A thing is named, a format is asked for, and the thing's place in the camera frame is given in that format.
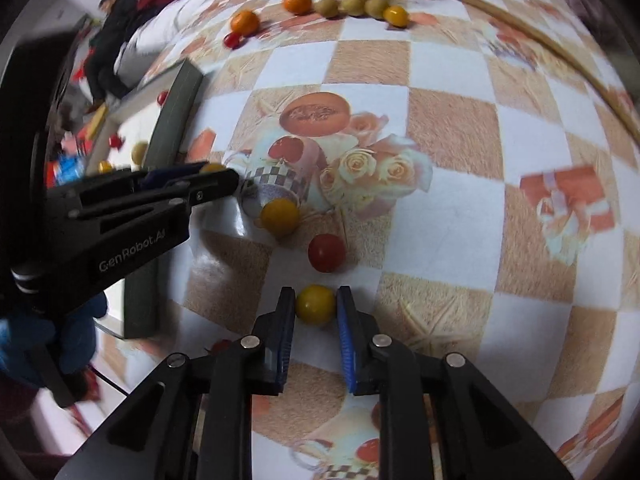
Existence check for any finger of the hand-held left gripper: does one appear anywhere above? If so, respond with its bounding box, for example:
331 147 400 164
46 168 241 235
82 161 212 190

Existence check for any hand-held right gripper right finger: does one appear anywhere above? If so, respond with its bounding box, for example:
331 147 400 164
336 286 576 480

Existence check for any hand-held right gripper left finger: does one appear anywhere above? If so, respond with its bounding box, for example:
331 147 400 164
52 286 297 480

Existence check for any grey rectangular box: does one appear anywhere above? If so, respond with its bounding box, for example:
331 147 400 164
82 57 204 342

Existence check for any person's left hand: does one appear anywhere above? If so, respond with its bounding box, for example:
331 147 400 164
0 292 109 387

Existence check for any blue packet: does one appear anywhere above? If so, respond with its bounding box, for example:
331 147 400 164
47 154 86 186

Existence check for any cream sofa cover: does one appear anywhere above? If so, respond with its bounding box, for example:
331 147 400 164
114 0 282 92

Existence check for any dark clothing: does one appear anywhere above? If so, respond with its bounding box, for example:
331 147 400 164
84 0 152 103

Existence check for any checkered printed tablecloth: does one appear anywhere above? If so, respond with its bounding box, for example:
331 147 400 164
85 0 640 480

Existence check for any long curved wooden stick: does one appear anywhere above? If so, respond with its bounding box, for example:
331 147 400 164
434 0 640 145

